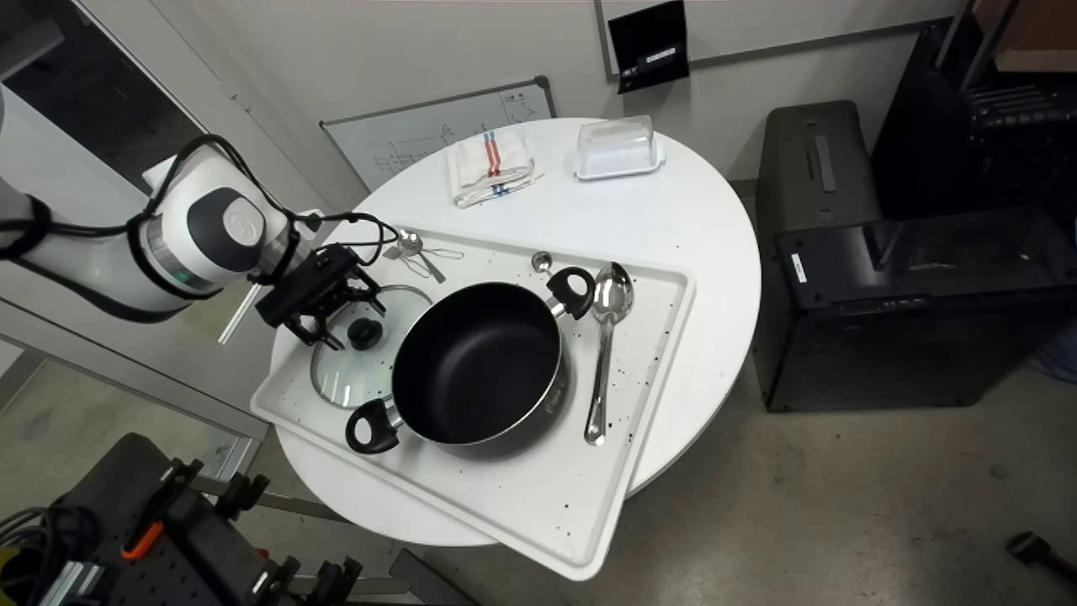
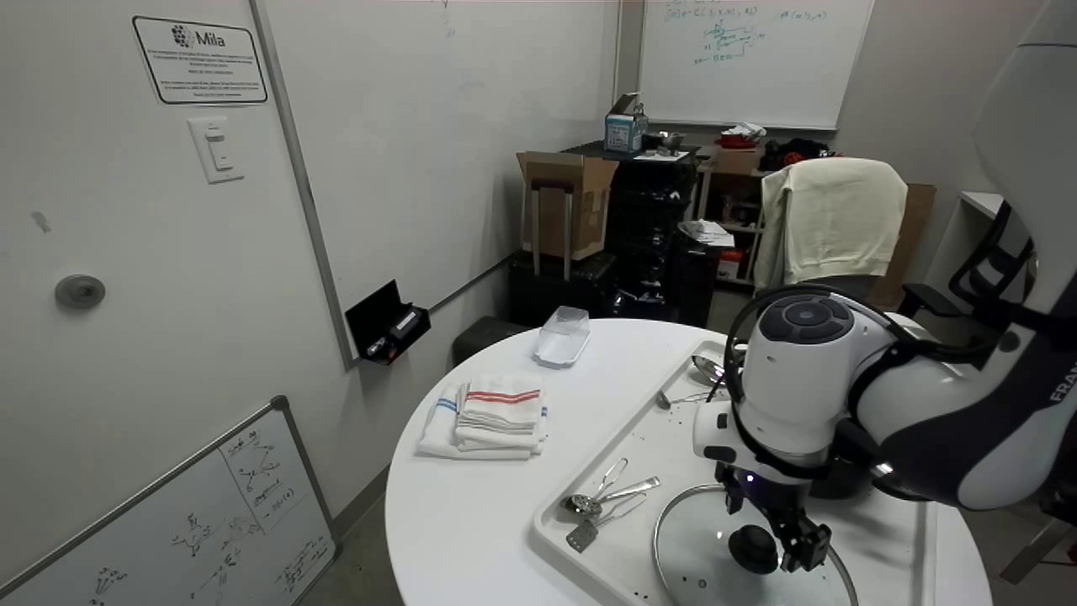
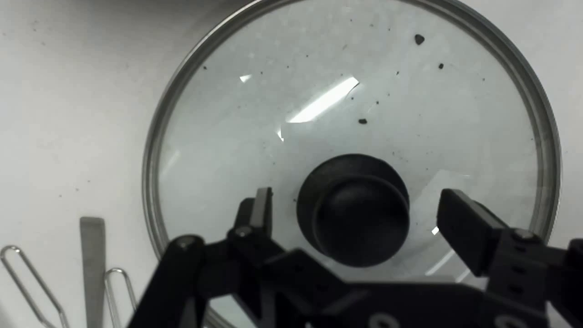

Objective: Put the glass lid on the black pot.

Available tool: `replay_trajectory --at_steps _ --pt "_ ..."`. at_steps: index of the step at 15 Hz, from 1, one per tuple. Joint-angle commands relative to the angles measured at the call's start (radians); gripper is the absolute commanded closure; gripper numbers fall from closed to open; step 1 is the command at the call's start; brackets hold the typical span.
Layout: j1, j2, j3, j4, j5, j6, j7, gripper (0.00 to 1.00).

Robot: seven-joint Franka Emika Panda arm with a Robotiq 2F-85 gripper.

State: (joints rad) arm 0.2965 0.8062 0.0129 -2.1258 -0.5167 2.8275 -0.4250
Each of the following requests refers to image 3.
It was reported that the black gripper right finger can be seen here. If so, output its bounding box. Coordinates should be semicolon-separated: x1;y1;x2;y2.
436;187;583;324

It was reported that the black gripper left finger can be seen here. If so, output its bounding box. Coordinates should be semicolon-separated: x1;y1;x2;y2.
128;185;289;328

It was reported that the glass lid with black knob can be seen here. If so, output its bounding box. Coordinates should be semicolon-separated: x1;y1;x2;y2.
141;0;564;328

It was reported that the wire handled metal utensil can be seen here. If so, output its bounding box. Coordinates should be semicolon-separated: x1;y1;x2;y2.
101;264;141;328

